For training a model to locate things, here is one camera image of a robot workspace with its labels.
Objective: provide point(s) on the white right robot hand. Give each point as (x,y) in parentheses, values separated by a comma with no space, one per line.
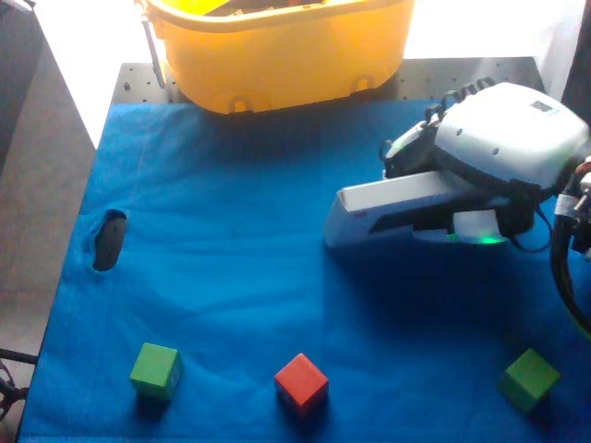
(503,134)

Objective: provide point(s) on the white box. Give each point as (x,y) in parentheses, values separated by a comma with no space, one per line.
(369,203)

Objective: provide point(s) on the yellow plastic basket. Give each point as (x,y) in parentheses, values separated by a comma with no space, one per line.
(277,60)

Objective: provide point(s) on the green cube block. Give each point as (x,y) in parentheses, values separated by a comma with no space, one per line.
(528,378)
(154,369)

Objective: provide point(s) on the blue cloth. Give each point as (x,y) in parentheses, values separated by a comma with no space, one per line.
(231,277)

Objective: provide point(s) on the red cube block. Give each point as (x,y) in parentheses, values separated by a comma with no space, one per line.
(301,383)

